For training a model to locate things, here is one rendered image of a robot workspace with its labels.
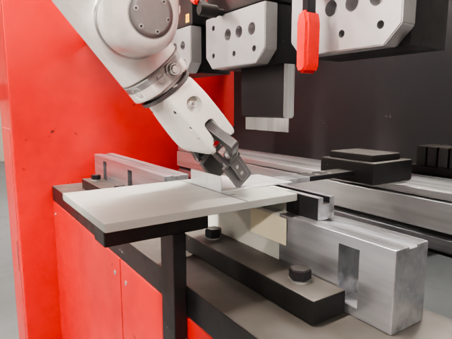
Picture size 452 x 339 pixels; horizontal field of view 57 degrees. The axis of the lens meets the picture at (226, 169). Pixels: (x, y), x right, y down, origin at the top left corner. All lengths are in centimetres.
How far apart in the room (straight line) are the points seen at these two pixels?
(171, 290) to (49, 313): 96
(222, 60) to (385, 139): 57
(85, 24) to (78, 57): 89
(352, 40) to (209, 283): 36
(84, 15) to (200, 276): 37
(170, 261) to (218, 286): 7
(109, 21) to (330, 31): 23
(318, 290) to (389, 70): 71
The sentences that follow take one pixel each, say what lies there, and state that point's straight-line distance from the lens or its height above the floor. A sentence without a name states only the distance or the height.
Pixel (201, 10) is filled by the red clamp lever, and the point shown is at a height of 125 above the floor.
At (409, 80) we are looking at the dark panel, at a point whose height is 118.
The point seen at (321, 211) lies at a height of 98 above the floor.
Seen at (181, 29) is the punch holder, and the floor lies 125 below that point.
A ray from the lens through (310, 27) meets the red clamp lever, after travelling 47.
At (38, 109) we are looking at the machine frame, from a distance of 136.
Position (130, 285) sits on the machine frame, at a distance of 80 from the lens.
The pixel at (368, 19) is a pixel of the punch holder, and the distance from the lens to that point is 46.
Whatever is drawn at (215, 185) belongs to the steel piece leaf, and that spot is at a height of 101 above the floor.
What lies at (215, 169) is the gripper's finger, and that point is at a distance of 64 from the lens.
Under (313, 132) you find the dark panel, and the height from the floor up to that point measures 104.
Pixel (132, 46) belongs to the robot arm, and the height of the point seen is 118.
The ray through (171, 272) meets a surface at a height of 90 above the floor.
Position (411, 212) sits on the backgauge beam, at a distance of 76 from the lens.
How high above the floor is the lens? 112
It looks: 9 degrees down
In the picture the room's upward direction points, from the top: straight up
